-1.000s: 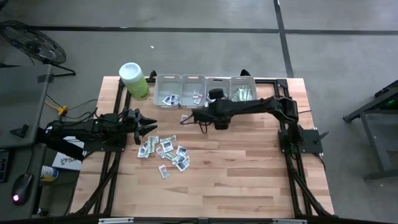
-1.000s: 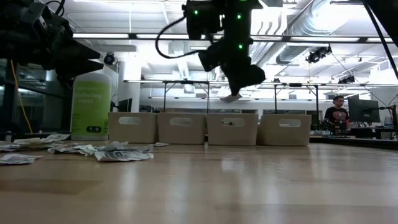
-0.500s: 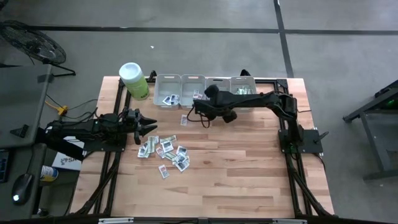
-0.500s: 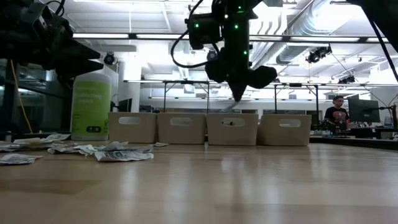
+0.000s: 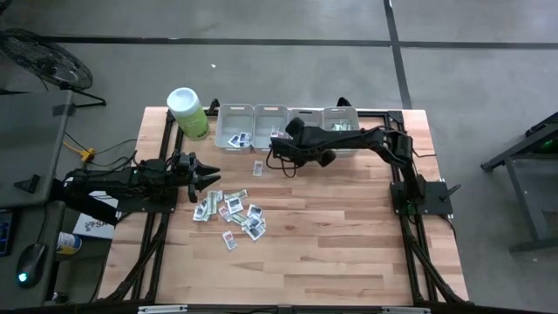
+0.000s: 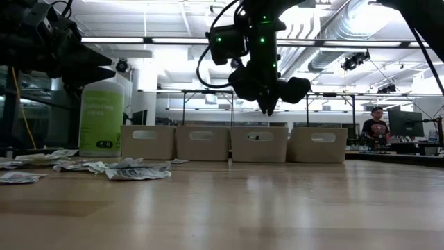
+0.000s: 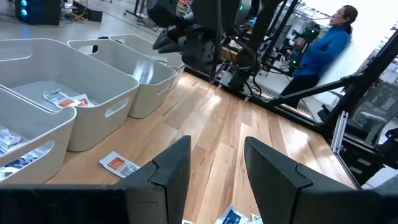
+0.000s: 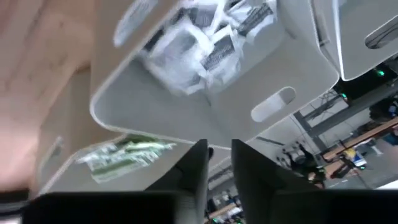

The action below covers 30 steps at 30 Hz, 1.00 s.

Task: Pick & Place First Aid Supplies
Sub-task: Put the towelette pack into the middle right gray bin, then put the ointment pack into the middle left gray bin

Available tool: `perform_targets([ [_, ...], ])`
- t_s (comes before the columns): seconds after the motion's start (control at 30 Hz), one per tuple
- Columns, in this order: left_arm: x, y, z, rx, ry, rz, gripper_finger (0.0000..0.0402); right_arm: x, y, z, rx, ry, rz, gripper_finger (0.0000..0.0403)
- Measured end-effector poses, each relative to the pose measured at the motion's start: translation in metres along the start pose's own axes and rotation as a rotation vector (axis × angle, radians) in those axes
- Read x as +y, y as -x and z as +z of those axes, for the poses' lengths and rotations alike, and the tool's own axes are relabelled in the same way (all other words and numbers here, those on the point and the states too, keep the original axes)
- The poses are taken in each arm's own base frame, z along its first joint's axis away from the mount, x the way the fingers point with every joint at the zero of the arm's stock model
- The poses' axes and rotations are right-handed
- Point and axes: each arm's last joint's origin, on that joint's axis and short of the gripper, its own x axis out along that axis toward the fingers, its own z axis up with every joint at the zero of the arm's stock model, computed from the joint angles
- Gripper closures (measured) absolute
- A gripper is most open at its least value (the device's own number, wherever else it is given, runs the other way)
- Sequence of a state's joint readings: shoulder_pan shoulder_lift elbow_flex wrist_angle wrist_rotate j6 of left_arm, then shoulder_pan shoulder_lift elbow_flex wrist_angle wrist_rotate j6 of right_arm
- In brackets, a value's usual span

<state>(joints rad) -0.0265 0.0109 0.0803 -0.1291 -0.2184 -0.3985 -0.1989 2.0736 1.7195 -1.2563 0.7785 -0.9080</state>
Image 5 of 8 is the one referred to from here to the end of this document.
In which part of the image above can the blue and yellow can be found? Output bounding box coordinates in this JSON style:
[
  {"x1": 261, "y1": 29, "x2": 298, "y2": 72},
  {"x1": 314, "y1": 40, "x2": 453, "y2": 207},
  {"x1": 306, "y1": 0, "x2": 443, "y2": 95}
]
[{"x1": 56, "y1": 231, "x2": 83, "y2": 256}]

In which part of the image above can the black computer mouse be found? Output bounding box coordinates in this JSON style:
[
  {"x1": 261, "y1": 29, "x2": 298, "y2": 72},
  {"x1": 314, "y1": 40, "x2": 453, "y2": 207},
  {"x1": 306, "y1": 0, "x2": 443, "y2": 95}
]
[{"x1": 15, "y1": 242, "x2": 47, "y2": 289}]

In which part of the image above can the grey side table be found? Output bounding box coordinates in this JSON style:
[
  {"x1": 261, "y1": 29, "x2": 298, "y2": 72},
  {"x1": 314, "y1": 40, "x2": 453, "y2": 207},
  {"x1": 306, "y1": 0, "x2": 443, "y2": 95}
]
[{"x1": 0, "y1": 89, "x2": 74, "y2": 208}]

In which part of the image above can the green wipes canister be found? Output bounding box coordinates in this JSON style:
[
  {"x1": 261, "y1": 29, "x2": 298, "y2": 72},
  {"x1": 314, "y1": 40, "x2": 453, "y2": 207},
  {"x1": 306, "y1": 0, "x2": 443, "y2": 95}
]
[{"x1": 167, "y1": 86, "x2": 211, "y2": 141}]

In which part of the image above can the white cardboard box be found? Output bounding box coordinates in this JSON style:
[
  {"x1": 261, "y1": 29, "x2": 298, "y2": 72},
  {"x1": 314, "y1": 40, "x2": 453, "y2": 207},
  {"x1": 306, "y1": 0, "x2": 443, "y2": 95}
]
[{"x1": 71, "y1": 191, "x2": 119, "y2": 241}]

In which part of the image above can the grey plastic bin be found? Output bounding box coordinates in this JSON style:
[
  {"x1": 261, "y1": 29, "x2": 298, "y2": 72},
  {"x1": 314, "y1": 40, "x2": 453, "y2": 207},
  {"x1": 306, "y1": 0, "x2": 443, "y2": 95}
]
[
  {"x1": 286, "y1": 107, "x2": 325, "y2": 132},
  {"x1": 252, "y1": 103, "x2": 289, "y2": 156},
  {"x1": 216, "y1": 103, "x2": 255, "y2": 155},
  {"x1": 322, "y1": 106, "x2": 362, "y2": 159}
]

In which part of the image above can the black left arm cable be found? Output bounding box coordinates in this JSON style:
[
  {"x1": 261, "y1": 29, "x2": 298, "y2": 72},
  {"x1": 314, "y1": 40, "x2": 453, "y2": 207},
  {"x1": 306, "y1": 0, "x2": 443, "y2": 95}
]
[{"x1": 86, "y1": 138, "x2": 141, "y2": 172}]

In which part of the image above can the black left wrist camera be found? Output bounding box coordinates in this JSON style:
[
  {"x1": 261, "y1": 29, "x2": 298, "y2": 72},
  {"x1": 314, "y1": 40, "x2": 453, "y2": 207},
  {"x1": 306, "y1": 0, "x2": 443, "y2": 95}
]
[{"x1": 176, "y1": 151, "x2": 197, "y2": 169}]

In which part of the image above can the black floor fan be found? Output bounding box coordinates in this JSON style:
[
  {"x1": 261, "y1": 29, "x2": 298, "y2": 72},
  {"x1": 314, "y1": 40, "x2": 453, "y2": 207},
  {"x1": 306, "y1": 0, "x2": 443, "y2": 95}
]
[{"x1": 0, "y1": 28, "x2": 108, "y2": 108}]

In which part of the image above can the dark keyboard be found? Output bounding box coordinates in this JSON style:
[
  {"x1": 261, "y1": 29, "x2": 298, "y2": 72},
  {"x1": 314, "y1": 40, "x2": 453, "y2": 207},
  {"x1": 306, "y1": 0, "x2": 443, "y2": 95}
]
[{"x1": 0, "y1": 208, "x2": 14, "y2": 258}]

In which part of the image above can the black bracket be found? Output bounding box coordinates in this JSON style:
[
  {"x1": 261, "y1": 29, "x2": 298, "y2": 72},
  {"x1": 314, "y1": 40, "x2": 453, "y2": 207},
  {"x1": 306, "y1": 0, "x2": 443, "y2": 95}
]
[{"x1": 12, "y1": 174, "x2": 43, "y2": 195}]

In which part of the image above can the black metal cart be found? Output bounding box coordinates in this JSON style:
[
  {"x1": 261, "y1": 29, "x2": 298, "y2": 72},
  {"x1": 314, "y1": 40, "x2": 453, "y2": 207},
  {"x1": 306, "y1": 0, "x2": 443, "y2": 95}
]
[{"x1": 480, "y1": 111, "x2": 558, "y2": 254}]

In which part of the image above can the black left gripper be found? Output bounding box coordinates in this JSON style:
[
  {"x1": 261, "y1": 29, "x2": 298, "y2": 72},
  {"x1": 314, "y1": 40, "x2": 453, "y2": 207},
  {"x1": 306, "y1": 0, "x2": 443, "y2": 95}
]
[{"x1": 173, "y1": 160, "x2": 222, "y2": 204}]

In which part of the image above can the yellow cable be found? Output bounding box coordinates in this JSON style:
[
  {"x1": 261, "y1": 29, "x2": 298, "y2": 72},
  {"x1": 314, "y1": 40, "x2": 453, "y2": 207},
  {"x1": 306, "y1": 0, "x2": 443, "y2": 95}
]
[{"x1": 64, "y1": 139, "x2": 98, "y2": 163}]

